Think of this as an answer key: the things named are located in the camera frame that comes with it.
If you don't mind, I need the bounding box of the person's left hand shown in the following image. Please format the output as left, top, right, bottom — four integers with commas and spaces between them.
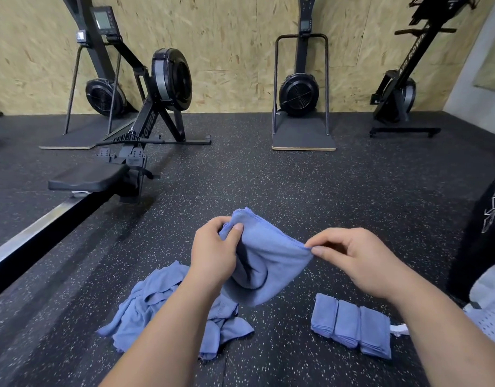
188, 216, 245, 292

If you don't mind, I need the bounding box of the person's right hand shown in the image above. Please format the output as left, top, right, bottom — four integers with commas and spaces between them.
305, 227, 412, 303

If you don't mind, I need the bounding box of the row of blue towels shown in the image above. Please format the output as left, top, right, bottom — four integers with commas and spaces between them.
218, 207, 315, 308

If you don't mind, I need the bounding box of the plain blue towel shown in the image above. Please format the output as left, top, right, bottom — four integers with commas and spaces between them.
332, 299, 364, 349
310, 293, 340, 338

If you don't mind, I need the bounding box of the blue towel with wave print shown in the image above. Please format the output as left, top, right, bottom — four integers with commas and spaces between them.
359, 306, 393, 360

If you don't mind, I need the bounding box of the blue towel pile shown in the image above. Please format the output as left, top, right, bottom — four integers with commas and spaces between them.
96, 261, 256, 362

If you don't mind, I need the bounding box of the white perforated metal rack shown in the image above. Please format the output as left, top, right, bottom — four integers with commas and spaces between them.
390, 260, 495, 353

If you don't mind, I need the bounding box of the person's left forearm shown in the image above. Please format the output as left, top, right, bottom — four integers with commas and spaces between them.
101, 274, 231, 387

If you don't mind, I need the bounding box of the person's right forearm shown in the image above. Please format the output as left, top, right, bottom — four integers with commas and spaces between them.
380, 270, 495, 387

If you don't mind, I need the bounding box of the black printed punching bag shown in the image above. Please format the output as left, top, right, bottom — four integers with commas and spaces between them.
447, 167, 495, 300

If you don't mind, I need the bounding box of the black upright exercise machine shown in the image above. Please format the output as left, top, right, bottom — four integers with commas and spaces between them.
369, 0, 478, 139

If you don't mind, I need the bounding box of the black ski trainer wooden-edged platform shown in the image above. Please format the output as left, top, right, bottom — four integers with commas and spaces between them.
271, 0, 338, 152

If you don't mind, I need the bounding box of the black ski trainer grey platform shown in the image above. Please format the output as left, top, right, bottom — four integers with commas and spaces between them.
39, 0, 142, 151

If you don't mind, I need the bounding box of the black rowing machine with rail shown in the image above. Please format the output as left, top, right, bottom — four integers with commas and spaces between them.
0, 5, 213, 303

